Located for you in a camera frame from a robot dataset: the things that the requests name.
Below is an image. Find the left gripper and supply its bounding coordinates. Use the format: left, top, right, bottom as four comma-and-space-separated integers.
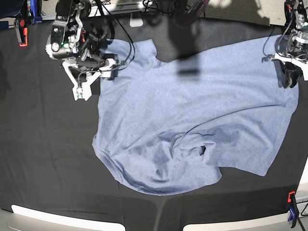
274, 60, 303, 89

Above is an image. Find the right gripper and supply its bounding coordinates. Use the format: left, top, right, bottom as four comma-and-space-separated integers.
72, 51, 124, 81

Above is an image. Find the blue-grey t-shirt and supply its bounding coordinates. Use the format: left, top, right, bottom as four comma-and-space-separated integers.
92, 36, 298, 195

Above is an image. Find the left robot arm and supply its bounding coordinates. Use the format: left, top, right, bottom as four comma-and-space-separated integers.
274, 0, 308, 88

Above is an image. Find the orange clamp far left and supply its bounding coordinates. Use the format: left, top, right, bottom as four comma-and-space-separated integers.
14, 19, 28, 47

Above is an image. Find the blue clamp far left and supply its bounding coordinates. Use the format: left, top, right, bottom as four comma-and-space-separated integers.
26, 0, 42, 24

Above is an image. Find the black table cloth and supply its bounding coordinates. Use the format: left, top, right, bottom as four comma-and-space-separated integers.
0, 22, 308, 231

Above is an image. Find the orange blue clamp near right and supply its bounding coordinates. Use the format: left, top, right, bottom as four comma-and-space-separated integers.
287, 191, 299, 229

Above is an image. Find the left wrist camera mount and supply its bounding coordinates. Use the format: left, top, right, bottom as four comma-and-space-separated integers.
265, 53, 308, 81

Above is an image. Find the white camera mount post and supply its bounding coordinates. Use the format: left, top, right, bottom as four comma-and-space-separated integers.
129, 12, 143, 28

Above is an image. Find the red black cable bundle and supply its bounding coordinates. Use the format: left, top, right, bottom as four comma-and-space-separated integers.
173, 0, 210, 27

